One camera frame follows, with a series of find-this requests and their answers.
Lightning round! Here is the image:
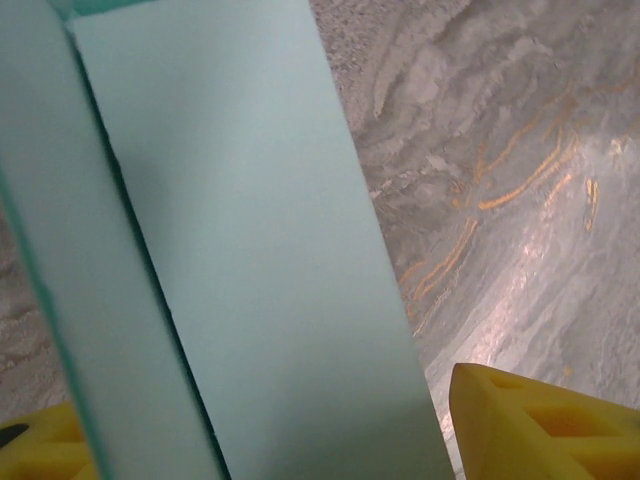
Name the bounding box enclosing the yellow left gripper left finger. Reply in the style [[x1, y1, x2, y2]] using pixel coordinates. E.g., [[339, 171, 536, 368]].
[[0, 402, 99, 480]]

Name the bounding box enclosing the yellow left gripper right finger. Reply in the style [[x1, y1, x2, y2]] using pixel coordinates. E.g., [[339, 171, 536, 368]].
[[449, 363, 640, 480]]

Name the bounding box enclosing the mint green paper box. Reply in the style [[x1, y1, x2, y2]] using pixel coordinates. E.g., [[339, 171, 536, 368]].
[[0, 0, 459, 480]]

